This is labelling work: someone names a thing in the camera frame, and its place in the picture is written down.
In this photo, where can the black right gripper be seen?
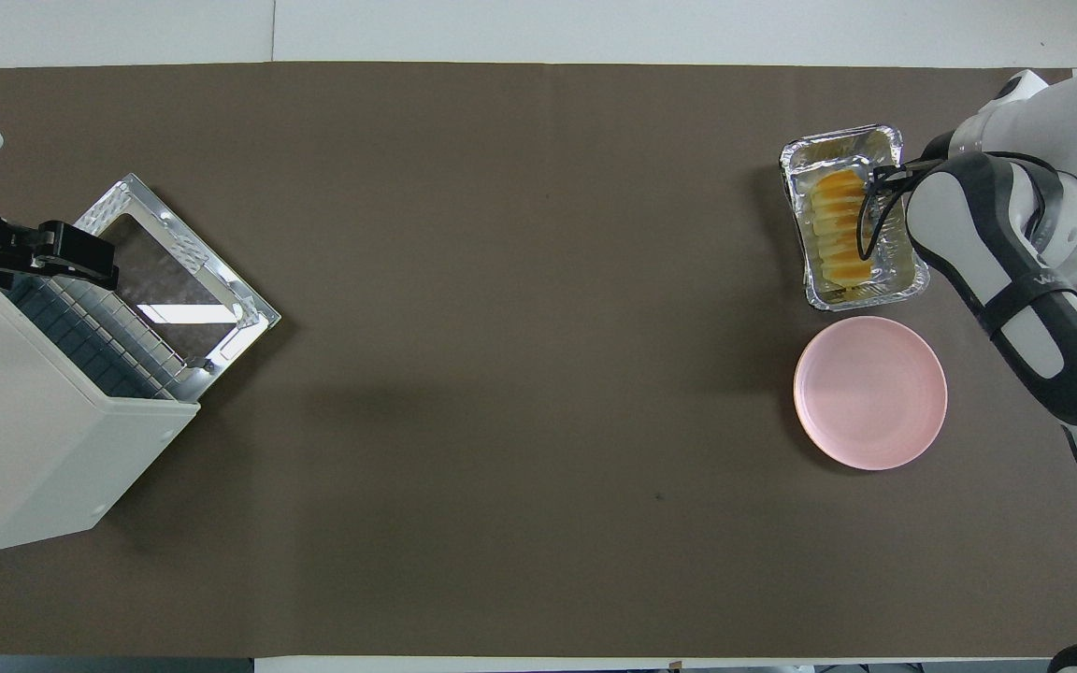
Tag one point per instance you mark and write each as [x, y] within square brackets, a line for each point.
[940, 148]

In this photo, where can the aluminium foil tray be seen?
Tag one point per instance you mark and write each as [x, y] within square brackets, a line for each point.
[819, 150]

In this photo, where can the sliced yellow bread loaf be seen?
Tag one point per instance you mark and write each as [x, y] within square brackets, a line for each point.
[838, 234]

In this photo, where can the cream toaster oven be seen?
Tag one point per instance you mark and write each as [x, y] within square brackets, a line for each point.
[24, 439]

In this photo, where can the pink round plate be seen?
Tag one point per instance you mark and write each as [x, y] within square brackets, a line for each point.
[870, 393]

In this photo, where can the brown table mat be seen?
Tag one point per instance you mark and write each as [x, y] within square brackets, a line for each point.
[538, 374]

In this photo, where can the glass oven door metal frame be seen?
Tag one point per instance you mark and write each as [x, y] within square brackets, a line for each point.
[165, 271]

